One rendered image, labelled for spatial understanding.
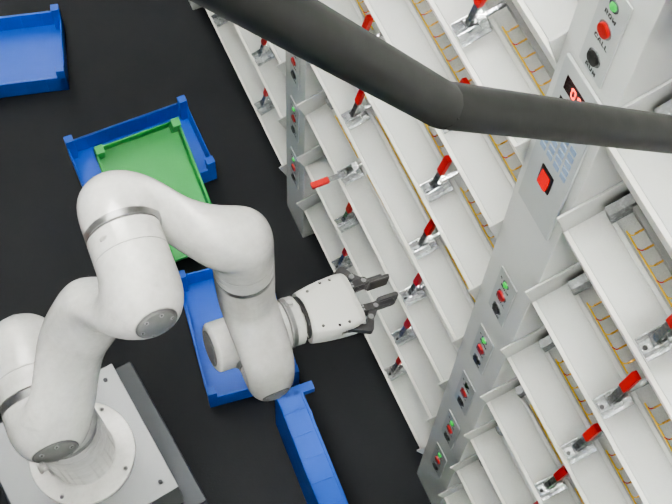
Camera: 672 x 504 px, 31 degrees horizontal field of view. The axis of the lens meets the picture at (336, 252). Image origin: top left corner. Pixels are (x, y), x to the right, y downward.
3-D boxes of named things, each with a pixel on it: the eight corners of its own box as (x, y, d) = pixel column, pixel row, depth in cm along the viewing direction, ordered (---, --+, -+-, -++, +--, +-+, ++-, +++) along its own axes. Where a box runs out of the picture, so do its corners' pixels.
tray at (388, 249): (450, 394, 214) (438, 385, 205) (312, 123, 237) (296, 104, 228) (551, 340, 211) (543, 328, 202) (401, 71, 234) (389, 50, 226)
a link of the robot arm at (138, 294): (51, 374, 195) (80, 466, 189) (-22, 384, 188) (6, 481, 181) (173, 198, 160) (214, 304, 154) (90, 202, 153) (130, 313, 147)
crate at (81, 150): (96, 223, 281) (91, 207, 274) (68, 154, 289) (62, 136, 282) (217, 179, 287) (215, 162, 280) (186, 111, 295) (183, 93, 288)
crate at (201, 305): (299, 383, 266) (299, 371, 259) (209, 408, 263) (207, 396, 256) (264, 264, 278) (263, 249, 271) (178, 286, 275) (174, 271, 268)
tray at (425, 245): (464, 355, 196) (446, 337, 183) (313, 66, 219) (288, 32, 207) (576, 294, 193) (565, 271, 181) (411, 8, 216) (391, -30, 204)
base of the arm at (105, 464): (50, 524, 213) (25, 500, 196) (15, 429, 220) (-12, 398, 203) (151, 478, 216) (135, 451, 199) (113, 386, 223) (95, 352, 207)
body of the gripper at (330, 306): (279, 304, 207) (338, 284, 211) (303, 355, 203) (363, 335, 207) (285, 284, 201) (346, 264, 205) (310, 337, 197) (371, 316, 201)
